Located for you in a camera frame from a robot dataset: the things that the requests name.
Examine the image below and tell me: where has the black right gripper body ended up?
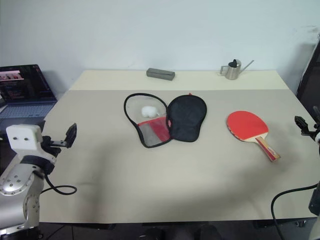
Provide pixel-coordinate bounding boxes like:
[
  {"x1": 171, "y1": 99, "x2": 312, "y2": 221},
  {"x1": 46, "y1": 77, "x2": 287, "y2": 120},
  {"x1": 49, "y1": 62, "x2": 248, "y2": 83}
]
[{"x1": 306, "y1": 122, "x2": 320, "y2": 138}]

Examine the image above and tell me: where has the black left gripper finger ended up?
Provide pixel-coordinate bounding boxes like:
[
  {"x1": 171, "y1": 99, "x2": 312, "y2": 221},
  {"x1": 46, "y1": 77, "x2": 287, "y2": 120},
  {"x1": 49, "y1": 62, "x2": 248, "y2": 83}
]
[{"x1": 63, "y1": 122, "x2": 78, "y2": 149}]

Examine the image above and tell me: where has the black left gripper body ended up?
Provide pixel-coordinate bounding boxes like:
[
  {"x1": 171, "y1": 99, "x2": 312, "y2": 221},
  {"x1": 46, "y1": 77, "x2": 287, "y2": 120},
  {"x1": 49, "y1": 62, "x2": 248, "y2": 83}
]
[{"x1": 41, "y1": 135, "x2": 70, "y2": 158}]

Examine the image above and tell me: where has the red table tennis paddle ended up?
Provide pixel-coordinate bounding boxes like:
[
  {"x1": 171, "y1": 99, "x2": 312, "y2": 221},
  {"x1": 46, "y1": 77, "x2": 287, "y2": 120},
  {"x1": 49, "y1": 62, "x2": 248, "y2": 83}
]
[{"x1": 226, "y1": 110, "x2": 281, "y2": 163}]

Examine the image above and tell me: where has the white wad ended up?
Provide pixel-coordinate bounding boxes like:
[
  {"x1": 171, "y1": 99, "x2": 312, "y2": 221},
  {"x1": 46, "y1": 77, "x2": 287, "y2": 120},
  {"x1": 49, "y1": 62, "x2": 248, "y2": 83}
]
[{"x1": 141, "y1": 105, "x2": 161, "y2": 119}]

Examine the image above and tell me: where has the black red paddle case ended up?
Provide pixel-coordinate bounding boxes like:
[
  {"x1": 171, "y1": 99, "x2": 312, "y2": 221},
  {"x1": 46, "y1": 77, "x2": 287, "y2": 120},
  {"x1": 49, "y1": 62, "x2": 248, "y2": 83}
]
[{"x1": 123, "y1": 92, "x2": 208, "y2": 149}]

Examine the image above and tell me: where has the open laptop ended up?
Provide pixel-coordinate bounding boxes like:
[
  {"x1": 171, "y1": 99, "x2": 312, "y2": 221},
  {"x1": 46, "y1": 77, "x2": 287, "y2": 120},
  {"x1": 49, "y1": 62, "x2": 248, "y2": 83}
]
[{"x1": 0, "y1": 64, "x2": 58, "y2": 121}]

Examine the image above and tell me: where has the steel watering can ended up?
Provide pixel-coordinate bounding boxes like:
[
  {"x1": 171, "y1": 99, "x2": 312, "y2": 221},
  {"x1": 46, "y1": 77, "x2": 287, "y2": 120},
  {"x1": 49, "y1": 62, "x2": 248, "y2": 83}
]
[{"x1": 219, "y1": 58, "x2": 255, "y2": 81}]

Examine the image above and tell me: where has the grey rectangular block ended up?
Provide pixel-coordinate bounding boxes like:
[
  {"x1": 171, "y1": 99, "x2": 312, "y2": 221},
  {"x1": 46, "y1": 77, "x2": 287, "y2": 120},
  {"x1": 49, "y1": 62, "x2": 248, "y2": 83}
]
[{"x1": 145, "y1": 67, "x2": 176, "y2": 82}]

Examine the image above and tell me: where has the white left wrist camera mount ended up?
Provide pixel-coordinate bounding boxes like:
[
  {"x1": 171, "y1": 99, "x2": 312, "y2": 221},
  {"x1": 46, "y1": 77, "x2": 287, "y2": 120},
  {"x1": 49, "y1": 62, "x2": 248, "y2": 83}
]
[{"x1": 5, "y1": 123, "x2": 44, "y2": 154}]

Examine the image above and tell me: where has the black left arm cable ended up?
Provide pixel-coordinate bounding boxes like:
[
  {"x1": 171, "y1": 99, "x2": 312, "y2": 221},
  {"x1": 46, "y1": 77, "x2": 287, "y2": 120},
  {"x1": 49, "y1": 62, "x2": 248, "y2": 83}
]
[{"x1": 36, "y1": 169, "x2": 78, "y2": 196}]

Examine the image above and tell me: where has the dark table frame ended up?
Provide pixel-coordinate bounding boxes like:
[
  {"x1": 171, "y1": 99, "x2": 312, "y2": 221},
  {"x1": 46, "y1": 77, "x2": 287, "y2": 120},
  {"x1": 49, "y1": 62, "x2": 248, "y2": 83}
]
[{"x1": 253, "y1": 217, "x2": 312, "y2": 229}]

